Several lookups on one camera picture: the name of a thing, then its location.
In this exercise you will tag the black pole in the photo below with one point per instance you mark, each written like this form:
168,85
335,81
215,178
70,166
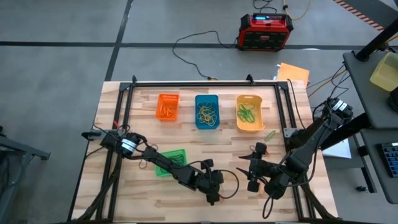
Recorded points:
376,40

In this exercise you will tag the translucent yellow container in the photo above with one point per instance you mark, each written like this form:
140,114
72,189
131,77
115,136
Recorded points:
387,73

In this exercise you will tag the large orange rubber band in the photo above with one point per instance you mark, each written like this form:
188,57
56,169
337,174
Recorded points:
167,115

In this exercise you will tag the small black caster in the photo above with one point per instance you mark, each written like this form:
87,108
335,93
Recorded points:
360,188

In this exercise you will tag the small orange rubber band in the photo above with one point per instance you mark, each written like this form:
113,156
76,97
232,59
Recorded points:
163,110

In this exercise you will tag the green rubber band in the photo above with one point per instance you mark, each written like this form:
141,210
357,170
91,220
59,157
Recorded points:
270,135
250,116
244,110

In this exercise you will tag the black keyboard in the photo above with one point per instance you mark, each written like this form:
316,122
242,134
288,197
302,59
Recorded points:
390,158

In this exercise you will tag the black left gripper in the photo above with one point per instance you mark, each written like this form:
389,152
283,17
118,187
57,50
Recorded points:
211,183

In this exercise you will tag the black support beam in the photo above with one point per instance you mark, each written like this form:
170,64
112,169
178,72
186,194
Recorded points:
348,132

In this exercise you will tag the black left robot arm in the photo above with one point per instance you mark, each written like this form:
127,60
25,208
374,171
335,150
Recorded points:
168,165

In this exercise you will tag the green slotted plastic basket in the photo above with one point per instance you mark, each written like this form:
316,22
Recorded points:
160,171

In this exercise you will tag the white paper sheet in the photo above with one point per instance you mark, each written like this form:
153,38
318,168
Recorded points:
340,151

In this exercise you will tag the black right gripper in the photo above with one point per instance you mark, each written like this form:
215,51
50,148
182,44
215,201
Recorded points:
264,171

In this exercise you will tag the yellow plastic bin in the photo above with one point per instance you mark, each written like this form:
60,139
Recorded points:
259,124

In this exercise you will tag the grey desk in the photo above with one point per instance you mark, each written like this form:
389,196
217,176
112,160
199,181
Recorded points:
373,174

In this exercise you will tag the red portable power station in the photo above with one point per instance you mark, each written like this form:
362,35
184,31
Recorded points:
264,37

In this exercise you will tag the grey metal stand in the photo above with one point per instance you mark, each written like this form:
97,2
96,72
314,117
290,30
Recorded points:
18,146

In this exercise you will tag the grey side table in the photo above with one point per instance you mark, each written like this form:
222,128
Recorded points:
363,93

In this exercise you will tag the yellow rubber band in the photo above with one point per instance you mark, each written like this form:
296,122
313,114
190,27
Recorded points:
207,115
211,112
205,119
213,121
203,109

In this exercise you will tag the orange plastic basket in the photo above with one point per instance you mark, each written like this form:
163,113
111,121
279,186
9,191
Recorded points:
174,98

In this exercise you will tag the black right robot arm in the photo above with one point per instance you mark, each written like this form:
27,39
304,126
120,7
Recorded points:
306,152

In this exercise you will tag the blue plastic bin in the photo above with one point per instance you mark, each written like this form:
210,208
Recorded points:
214,99

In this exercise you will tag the orange folder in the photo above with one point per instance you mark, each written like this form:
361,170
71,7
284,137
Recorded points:
293,74

